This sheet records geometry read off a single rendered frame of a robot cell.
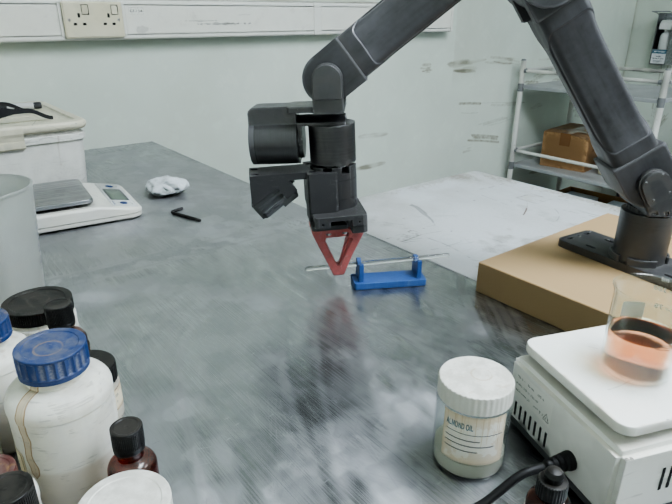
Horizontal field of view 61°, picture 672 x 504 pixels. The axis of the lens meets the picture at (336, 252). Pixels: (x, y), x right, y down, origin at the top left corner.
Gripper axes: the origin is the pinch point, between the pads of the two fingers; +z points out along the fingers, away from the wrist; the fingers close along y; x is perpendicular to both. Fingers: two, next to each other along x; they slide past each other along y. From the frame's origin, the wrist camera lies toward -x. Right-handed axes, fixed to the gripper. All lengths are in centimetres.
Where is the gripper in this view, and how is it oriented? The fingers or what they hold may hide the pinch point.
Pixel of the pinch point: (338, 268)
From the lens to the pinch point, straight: 76.3
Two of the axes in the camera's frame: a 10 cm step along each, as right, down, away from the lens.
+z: 0.4, 9.2, 3.9
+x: 9.9, -1.0, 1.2
